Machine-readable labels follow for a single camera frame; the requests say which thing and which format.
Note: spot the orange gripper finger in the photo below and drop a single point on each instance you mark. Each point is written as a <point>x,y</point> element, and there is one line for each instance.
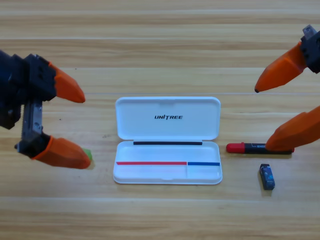
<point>65,155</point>
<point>295,132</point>

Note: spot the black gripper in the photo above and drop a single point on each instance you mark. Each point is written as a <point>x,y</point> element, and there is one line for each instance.
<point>312,50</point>
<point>25,80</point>

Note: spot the green and white pen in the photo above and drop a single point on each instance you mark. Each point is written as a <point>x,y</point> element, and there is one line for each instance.
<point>88,153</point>

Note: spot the black and blue eraser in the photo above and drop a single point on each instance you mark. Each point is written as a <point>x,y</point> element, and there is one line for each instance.
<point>267,177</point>

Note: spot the red and black marker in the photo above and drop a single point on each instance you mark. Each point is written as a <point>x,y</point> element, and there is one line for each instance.
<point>236,148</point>

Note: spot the white Unitree pencil case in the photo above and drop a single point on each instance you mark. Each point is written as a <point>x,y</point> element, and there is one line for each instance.
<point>167,120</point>

